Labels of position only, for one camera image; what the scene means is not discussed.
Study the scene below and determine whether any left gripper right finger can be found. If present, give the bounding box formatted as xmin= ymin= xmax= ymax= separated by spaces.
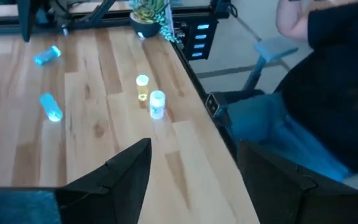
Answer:
xmin=239 ymin=141 xmax=354 ymax=224

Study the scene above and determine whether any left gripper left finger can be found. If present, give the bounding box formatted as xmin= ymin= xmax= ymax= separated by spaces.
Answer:
xmin=54 ymin=138 xmax=152 ymax=224

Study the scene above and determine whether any clear bottle pink label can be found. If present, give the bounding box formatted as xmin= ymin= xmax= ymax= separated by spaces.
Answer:
xmin=149 ymin=90 xmax=167 ymax=121

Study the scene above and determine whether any yellow pill vial white cap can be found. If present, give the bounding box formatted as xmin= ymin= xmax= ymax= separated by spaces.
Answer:
xmin=135 ymin=74 xmax=150 ymax=102

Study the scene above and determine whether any person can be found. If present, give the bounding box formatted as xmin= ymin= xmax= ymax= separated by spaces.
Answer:
xmin=227 ymin=0 xmax=358 ymax=192

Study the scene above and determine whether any grey office chair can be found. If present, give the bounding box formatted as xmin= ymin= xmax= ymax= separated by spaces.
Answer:
xmin=242 ymin=36 xmax=300 ymax=93

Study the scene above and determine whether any black computer tower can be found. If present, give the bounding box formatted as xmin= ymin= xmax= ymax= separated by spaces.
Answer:
xmin=178 ymin=14 xmax=219 ymax=62

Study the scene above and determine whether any potted succulent plant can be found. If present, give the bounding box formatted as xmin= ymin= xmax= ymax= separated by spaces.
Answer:
xmin=128 ymin=0 xmax=180 ymax=43

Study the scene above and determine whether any black aluminium table frame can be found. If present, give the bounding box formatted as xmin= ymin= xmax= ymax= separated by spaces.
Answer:
xmin=0 ymin=0 xmax=241 ymax=162

